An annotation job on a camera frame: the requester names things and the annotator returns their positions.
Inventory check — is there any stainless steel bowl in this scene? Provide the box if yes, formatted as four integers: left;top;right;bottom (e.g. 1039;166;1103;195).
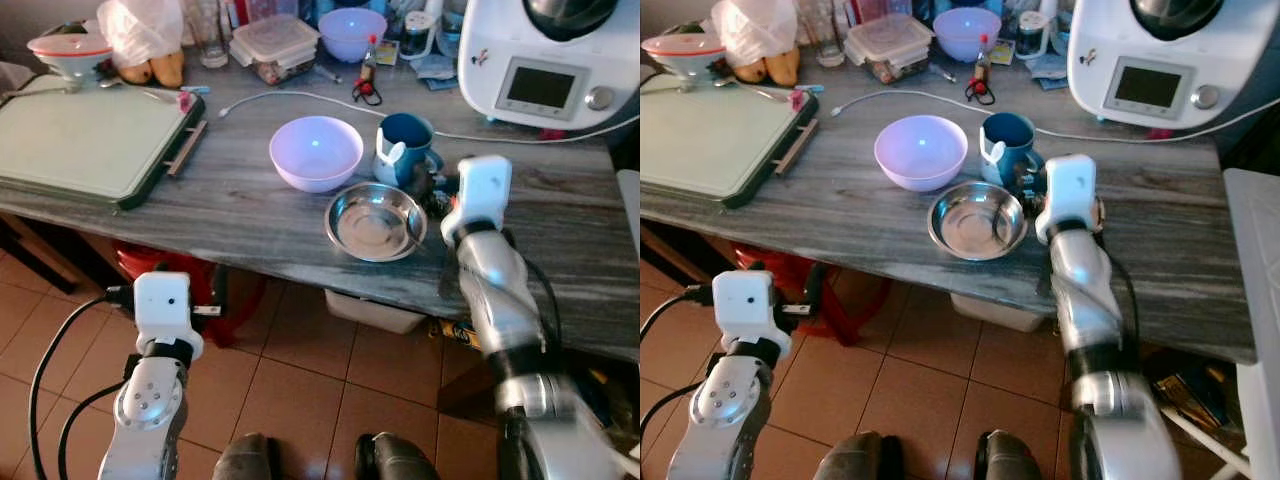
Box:
926;181;1029;262
323;182;430;264

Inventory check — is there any red plastic stool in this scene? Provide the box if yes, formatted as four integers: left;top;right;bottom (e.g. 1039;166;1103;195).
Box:
729;240;893;343
114;240;268;348

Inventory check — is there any dark blue mug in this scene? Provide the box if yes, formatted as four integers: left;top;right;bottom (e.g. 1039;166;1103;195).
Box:
373;112;445;192
979;111;1047;190

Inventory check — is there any large lilac plastic bowl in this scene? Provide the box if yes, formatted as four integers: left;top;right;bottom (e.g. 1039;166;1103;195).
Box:
268;116;365;194
873;114;970;193

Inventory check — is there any light blue cloth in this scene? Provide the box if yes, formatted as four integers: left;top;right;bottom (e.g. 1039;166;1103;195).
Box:
1029;54;1072;90
414;54;462;92

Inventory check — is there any white plastic box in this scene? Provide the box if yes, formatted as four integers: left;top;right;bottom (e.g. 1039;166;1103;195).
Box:
324;287;428;335
949;291;1043;334

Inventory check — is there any yellow and blue package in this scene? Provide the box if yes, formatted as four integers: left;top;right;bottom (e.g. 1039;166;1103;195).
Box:
429;317;483;353
1148;364;1238;433

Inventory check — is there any small lilac plastic bowl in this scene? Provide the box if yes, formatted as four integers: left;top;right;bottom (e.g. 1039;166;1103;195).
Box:
932;7;1004;64
317;8;389;64

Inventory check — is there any grey left robot foot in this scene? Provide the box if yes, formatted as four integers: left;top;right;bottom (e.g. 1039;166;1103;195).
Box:
814;429;892;480
211;431;284;480

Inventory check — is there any grey robot foot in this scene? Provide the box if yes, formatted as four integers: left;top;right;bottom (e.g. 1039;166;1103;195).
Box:
354;431;442;480
211;431;284;480
974;429;1047;480
814;429;892;480

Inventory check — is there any white kitchen cooking machine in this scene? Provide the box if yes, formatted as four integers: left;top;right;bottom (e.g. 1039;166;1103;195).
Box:
1066;0;1280;130
457;0;641;132

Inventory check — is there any white plastic furniture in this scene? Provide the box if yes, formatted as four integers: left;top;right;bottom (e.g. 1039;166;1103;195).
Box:
1222;167;1280;480
614;168;641;263

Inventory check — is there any clear plastic lidded container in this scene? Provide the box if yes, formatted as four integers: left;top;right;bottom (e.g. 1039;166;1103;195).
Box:
227;14;322;86
842;12;935;85

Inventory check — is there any grey right robot foot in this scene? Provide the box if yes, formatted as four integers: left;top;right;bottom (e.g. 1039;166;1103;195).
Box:
354;431;442;480
974;429;1047;480

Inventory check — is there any clear drinking glass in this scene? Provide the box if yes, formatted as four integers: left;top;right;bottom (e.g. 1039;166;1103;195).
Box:
185;0;234;70
800;0;850;68

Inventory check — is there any white bowl with red rim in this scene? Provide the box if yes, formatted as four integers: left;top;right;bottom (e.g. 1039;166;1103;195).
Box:
641;32;727;84
26;32;115;87

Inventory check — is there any white plastic bag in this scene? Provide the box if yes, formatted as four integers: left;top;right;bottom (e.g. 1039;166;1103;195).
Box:
711;0;799;67
96;0;185;70

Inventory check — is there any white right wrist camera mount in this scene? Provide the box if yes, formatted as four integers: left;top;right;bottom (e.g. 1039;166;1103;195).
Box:
442;154;514;242
1034;153;1099;245

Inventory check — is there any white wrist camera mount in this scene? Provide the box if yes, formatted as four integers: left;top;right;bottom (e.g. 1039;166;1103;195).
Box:
442;154;514;242
1034;153;1099;245
132;271;207;360
711;269;792;357

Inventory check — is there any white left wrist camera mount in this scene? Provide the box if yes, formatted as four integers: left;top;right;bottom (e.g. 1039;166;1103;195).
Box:
132;271;207;360
711;269;792;357

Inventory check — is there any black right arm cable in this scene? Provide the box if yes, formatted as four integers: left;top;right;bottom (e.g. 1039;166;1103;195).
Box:
498;234;567;353
1094;234;1143;353

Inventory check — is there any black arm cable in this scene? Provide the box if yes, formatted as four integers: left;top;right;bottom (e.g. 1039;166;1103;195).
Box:
640;285;714;343
57;380;128;480
27;286;137;480
640;380;717;443
1094;234;1143;353
498;234;567;353

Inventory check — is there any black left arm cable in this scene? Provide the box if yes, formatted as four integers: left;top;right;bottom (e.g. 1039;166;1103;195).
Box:
27;286;137;480
640;285;714;343
57;380;128;480
640;380;717;443

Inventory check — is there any thin white cable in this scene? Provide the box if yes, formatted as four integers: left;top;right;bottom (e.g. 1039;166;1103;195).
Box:
218;89;641;144

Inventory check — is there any green tray with wooden handle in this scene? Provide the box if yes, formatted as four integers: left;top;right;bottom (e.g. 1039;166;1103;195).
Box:
640;72;821;210
0;74;210;212

